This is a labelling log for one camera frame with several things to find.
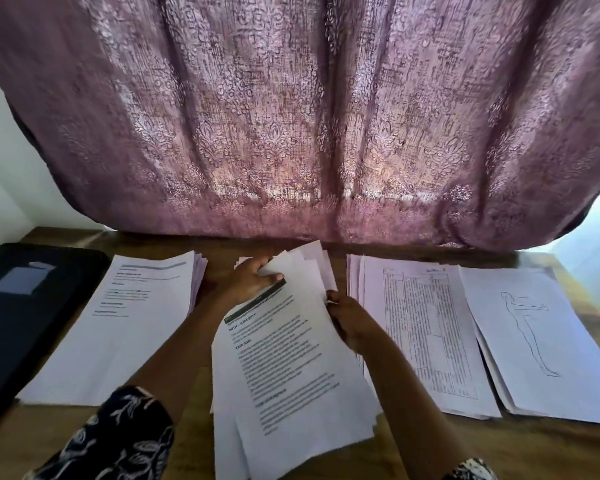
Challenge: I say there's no person's left hand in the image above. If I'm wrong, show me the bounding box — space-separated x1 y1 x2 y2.
208 255 286 313

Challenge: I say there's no person's right hand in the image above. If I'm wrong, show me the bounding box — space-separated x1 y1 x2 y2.
325 289 388 358

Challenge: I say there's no dark-header text paper pile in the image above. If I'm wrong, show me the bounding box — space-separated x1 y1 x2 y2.
235 239 339 294

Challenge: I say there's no table-print paper pile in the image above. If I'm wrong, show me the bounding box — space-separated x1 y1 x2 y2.
345 253 503 421

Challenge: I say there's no stack with dark header bar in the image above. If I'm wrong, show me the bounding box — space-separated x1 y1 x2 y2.
209 249 383 480

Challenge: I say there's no stack of printed papers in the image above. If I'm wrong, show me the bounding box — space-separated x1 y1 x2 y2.
16 249 209 408

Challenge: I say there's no black folder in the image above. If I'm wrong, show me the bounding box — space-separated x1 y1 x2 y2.
0 241 112 438

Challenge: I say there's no person's right forearm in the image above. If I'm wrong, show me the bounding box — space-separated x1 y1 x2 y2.
360 339 478 480

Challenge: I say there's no person's left forearm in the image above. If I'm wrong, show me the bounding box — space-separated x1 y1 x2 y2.
128 299 239 428

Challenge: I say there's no pink patterned curtain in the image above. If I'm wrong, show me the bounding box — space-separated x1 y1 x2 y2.
0 0 600 252

